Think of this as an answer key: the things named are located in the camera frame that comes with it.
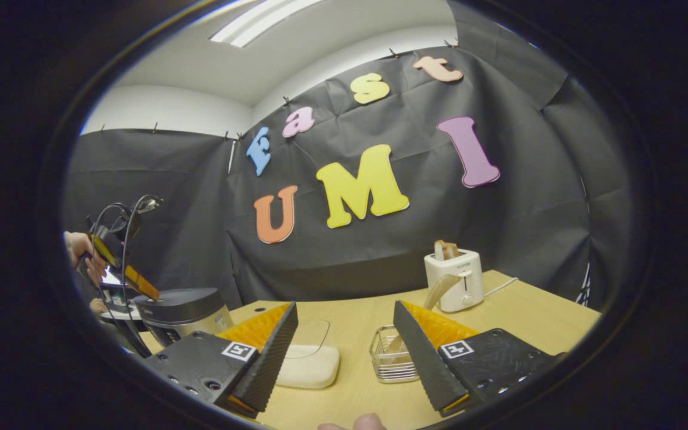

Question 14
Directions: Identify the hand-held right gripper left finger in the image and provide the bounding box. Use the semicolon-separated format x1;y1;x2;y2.
144;302;299;419

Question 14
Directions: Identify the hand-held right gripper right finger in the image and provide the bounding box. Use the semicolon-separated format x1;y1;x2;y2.
393;300;560;417

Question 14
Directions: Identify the clear wire chopstick holder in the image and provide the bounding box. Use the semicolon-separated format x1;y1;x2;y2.
370;325;419;383

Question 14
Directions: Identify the clear container of rice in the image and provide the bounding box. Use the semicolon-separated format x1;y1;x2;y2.
277;318;341;390

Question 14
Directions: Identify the black and silver rice cooker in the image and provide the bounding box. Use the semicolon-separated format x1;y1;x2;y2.
134;288;234;347

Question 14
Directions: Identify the wooden spoon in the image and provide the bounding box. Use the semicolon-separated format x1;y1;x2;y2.
389;274;461;353

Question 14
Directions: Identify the black backdrop cloth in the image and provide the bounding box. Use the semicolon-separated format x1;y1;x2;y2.
63;0;637;311

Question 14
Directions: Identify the white toaster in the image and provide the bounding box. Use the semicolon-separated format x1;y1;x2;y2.
423;248;485;313

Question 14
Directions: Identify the ceiling light panel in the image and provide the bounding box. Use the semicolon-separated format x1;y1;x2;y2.
210;0;324;48

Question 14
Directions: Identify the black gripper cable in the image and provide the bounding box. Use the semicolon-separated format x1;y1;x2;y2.
90;194;153;359

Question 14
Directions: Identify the white toaster cable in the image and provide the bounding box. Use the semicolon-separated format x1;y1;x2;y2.
483;277;519;297

